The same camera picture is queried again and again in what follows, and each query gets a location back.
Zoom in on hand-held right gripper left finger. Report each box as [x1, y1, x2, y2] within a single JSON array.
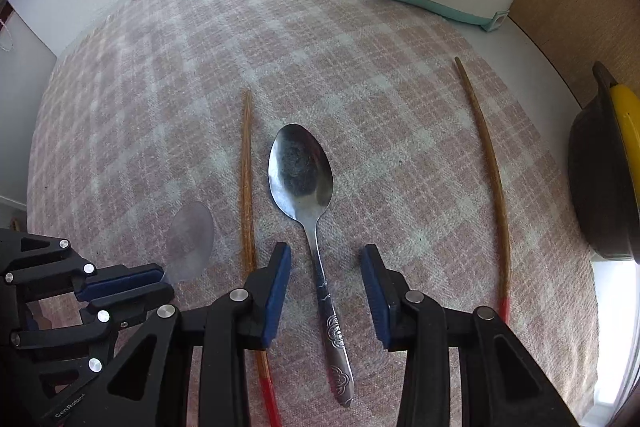
[[30, 242, 292, 427]]

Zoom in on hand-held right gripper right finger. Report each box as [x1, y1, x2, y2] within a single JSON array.
[[360, 243, 573, 427]]

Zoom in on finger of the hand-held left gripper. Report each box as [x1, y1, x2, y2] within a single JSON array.
[[10, 282, 176, 403], [0, 229, 166, 303]]

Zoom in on wooden chopstick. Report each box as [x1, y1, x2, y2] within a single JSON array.
[[453, 57, 511, 325], [241, 89, 283, 427]]

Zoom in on metal spoon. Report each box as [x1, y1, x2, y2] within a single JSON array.
[[267, 123, 355, 408]]

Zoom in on pink plaid cloth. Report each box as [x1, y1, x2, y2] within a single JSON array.
[[26, 0, 601, 427]]

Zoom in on dark brown clay pot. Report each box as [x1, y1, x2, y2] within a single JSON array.
[[567, 62, 640, 260]]

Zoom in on yellow pot lid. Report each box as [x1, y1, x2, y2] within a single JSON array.
[[607, 84, 640, 264]]

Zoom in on wooden board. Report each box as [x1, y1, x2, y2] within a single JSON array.
[[510, 0, 640, 110]]

